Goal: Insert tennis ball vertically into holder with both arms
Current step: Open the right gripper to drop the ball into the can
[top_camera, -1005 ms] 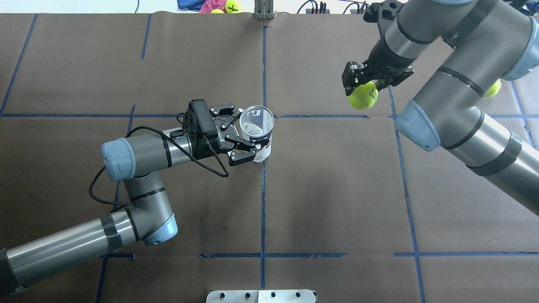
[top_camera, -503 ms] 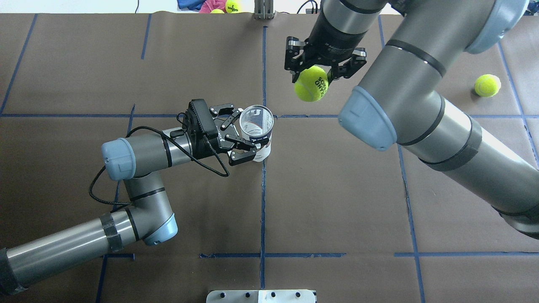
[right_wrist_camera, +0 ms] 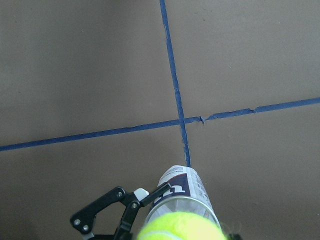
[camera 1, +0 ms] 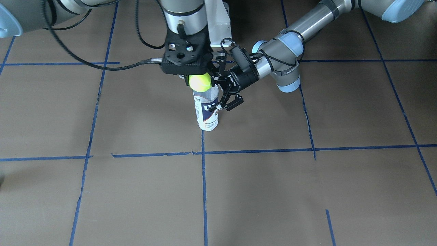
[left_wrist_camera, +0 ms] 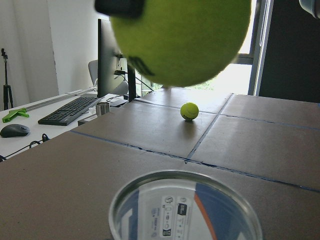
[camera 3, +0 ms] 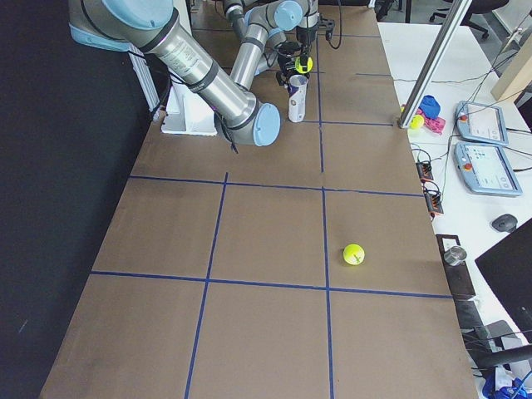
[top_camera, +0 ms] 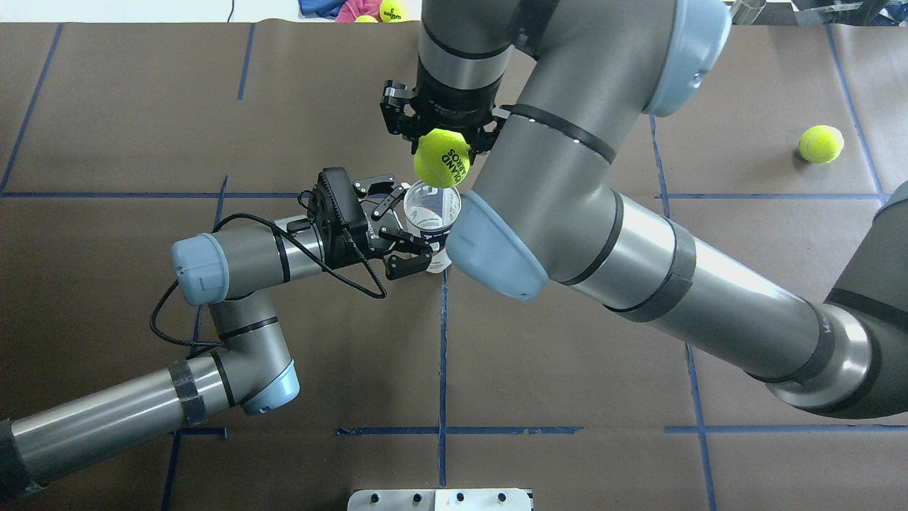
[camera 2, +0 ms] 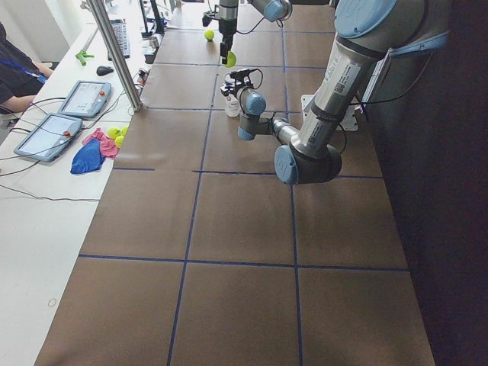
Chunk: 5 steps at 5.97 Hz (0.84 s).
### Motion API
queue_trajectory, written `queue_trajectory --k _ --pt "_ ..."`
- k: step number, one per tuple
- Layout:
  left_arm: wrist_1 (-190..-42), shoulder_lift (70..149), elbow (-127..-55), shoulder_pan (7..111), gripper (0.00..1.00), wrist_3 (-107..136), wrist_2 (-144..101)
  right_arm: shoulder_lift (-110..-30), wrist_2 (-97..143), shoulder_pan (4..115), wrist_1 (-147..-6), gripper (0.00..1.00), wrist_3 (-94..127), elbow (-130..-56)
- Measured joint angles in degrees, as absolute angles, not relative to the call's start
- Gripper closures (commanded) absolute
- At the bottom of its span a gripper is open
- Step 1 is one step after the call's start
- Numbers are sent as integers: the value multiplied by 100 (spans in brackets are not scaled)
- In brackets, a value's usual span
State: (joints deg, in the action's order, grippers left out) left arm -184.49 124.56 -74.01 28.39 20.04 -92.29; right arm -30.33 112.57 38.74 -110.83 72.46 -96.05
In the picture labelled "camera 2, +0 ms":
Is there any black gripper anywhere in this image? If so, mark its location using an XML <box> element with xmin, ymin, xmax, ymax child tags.
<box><xmin>219</xmin><ymin>18</ymin><xmax>237</xmax><ymax>65</ymax></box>
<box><xmin>228</xmin><ymin>82</ymin><xmax>252</xmax><ymax>100</ymax></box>

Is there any white tennis ball can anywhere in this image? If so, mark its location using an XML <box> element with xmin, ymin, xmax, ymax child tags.
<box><xmin>221</xmin><ymin>74</ymin><xmax>240</xmax><ymax>117</ymax></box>

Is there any yellow Wilson tennis ball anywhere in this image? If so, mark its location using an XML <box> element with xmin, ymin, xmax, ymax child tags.
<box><xmin>204</xmin><ymin>30</ymin><xmax>214</xmax><ymax>41</ymax></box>

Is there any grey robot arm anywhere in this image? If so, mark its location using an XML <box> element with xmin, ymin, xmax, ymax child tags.
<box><xmin>211</xmin><ymin>0</ymin><xmax>330</xmax><ymax>66</ymax></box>
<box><xmin>221</xmin><ymin>1</ymin><xmax>452</xmax><ymax>185</ymax></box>

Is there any metal cup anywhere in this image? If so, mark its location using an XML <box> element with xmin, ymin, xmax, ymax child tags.
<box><xmin>149</xmin><ymin>36</ymin><xmax>159</xmax><ymax>48</ymax></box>

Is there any black keyboard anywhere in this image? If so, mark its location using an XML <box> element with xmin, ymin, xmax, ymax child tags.
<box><xmin>110</xmin><ymin>19</ymin><xmax>130</xmax><ymax>59</ymax></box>

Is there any black computer mouse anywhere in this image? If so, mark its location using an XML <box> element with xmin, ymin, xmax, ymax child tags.
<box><xmin>96</xmin><ymin>66</ymin><xmax>114</xmax><ymax>76</ymax></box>

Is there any pink cloth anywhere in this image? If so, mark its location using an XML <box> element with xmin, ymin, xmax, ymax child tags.
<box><xmin>82</xmin><ymin>127</ymin><xmax>119</xmax><ymax>159</ymax></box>

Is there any green plastic tool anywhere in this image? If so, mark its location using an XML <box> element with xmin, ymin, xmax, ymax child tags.
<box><xmin>75</xmin><ymin>50</ymin><xmax>94</xmax><ymax>66</ymax></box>

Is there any upper teach pendant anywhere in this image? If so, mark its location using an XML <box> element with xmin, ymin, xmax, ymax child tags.
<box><xmin>58</xmin><ymin>80</ymin><xmax>111</xmax><ymax>118</ymax></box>

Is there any teach pendant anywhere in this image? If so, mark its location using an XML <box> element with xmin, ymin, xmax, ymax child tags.
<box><xmin>58</xmin><ymin>80</ymin><xmax>111</xmax><ymax>118</ymax></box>
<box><xmin>14</xmin><ymin>113</ymin><xmax>82</xmax><ymax>162</ymax></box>

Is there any blue cloth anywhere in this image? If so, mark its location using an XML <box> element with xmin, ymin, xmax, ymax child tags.
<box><xmin>70</xmin><ymin>139</ymin><xmax>105</xmax><ymax>175</ymax></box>

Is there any lower teach pendant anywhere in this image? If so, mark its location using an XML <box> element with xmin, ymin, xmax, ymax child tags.
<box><xmin>14</xmin><ymin>113</ymin><xmax>82</xmax><ymax>162</ymax></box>

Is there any seated person dark shirt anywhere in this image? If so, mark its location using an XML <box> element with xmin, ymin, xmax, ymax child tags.
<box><xmin>0</xmin><ymin>24</ymin><xmax>53</xmax><ymax>114</ymax></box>

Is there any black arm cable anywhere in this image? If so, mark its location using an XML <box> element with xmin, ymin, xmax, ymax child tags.
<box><xmin>246</xmin><ymin>68</ymin><xmax>265</xmax><ymax>92</ymax></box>
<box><xmin>234</xmin><ymin>14</ymin><xmax>285</xmax><ymax>36</ymax></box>

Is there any aluminium frame post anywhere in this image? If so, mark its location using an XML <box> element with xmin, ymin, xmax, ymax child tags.
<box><xmin>87</xmin><ymin>0</ymin><xmax>143</xmax><ymax>112</ymax></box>

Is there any yellow ball by post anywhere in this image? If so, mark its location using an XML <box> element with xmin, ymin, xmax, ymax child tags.
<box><xmin>107</xmin><ymin>127</ymin><xmax>121</xmax><ymax>140</ymax></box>

